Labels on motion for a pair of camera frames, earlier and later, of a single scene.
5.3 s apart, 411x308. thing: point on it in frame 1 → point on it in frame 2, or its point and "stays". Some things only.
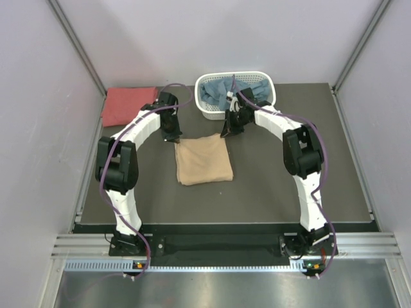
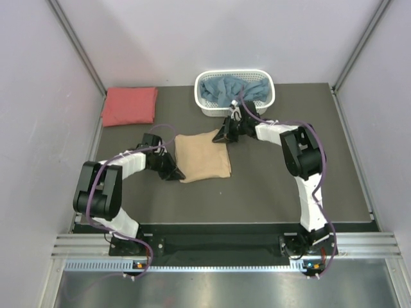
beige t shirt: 204,159 stays
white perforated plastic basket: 212,111 stays
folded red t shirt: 122,104 stays
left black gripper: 173,136 → 176,174
